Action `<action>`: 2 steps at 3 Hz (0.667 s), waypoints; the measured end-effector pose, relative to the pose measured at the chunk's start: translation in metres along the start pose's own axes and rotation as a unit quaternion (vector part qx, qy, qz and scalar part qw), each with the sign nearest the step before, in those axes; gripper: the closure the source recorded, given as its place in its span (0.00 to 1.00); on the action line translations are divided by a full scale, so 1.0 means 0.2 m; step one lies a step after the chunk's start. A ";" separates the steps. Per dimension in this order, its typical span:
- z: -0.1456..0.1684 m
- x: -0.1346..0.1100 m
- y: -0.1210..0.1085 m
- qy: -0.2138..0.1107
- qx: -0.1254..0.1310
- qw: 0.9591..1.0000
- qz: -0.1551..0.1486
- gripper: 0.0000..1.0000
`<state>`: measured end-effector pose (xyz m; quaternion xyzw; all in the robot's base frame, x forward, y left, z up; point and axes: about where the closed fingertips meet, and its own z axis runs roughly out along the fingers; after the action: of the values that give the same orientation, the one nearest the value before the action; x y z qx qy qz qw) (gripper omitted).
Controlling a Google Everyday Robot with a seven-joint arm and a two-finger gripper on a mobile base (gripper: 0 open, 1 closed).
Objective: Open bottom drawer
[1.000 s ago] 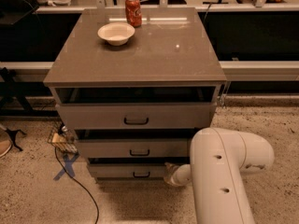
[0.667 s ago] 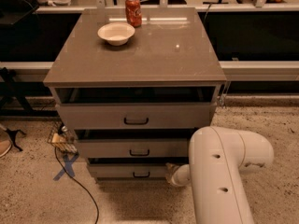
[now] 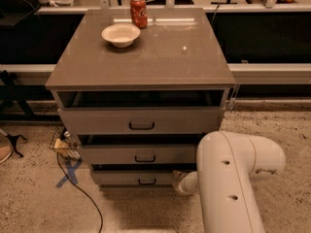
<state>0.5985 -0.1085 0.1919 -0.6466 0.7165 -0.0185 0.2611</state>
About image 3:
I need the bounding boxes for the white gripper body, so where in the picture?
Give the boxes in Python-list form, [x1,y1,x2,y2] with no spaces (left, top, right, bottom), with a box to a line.
[173,170,194,195]

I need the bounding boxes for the grey bottom drawer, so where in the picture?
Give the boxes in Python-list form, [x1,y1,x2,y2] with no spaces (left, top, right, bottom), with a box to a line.
[90,171,174,186]

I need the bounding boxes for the grey drawer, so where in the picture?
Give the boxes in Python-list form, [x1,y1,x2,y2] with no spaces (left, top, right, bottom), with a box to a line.
[58,108,225,135]
[90,171,174,186]
[78,145,196,164]

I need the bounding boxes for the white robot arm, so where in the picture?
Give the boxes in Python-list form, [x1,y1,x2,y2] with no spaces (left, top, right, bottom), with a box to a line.
[173,131,286,233]

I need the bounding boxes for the grey middle drawer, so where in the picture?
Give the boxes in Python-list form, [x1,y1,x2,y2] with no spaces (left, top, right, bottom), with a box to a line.
[78,145,196,164]

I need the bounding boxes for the grey drawer cabinet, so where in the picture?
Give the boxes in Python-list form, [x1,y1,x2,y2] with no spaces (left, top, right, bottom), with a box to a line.
[46,8,235,173]

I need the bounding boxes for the grey top drawer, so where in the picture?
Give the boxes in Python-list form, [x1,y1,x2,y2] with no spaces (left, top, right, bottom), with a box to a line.
[58,108,225,135]

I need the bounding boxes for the white bowl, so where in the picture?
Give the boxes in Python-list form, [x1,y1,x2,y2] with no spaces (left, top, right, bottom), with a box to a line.
[101,23,140,48]

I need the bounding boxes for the orange soda can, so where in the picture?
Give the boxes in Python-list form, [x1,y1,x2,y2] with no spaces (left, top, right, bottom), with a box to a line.
[130,0,148,28]

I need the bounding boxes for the black stand leg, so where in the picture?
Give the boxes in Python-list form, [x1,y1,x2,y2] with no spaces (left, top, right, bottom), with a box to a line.
[0,128,27,157]

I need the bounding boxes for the black chair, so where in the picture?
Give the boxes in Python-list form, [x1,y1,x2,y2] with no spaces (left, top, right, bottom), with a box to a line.
[0,0,40,29]

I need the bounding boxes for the black floor cable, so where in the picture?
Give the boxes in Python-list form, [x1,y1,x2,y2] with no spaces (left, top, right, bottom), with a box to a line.
[56,152,105,233]

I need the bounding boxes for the wire basket with items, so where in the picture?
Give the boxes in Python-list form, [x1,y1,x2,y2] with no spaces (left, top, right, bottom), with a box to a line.
[50,126,81,160]

